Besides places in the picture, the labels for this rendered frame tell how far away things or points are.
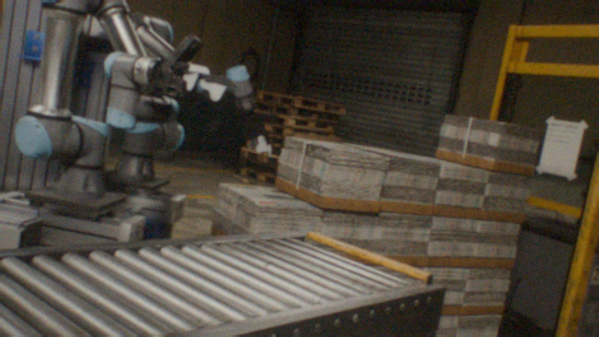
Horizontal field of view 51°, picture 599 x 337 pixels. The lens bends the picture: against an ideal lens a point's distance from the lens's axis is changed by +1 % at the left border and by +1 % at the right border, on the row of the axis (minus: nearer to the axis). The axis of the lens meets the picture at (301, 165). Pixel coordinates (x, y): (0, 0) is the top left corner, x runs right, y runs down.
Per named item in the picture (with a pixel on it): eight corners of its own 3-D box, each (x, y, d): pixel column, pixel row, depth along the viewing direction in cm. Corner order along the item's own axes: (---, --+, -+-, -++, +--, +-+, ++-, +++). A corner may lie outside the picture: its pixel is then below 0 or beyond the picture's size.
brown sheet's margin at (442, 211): (381, 196, 303) (382, 187, 302) (425, 200, 318) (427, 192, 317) (433, 214, 271) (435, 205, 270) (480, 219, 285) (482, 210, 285)
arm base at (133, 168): (107, 175, 231) (111, 149, 230) (122, 171, 246) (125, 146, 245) (147, 183, 230) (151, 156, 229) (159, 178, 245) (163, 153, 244)
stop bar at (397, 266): (313, 237, 197) (314, 231, 197) (433, 281, 169) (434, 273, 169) (306, 238, 194) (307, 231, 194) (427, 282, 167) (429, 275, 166)
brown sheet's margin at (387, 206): (330, 191, 287) (331, 182, 286) (379, 196, 301) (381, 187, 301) (379, 211, 254) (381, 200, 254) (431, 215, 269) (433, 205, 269)
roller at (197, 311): (101, 269, 144) (104, 247, 143) (240, 347, 114) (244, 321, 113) (81, 271, 140) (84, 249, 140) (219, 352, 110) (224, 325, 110)
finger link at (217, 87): (234, 106, 154) (197, 96, 154) (240, 82, 154) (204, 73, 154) (232, 104, 151) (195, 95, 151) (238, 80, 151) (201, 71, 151)
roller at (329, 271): (260, 251, 184) (259, 235, 183) (393, 306, 154) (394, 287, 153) (247, 256, 180) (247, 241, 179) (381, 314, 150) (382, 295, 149)
